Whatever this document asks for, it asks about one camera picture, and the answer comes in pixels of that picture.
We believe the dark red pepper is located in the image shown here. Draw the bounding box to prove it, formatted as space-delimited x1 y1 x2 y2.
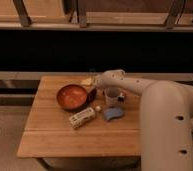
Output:
87 88 97 103

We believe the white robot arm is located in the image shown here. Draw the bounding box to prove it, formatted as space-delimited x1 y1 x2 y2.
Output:
82 69 193 171

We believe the orange bowl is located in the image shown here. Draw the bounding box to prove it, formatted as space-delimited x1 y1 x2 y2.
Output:
56 84 87 110

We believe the small white ball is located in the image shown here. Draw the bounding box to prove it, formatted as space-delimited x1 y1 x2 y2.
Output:
95 106 102 112

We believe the black and white small object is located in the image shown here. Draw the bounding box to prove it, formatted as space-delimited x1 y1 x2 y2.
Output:
118 92 126 101

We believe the blue sponge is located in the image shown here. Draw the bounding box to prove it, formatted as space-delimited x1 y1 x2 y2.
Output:
103 107 124 121

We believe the wooden table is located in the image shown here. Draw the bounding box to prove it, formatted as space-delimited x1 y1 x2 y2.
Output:
17 76 140 158

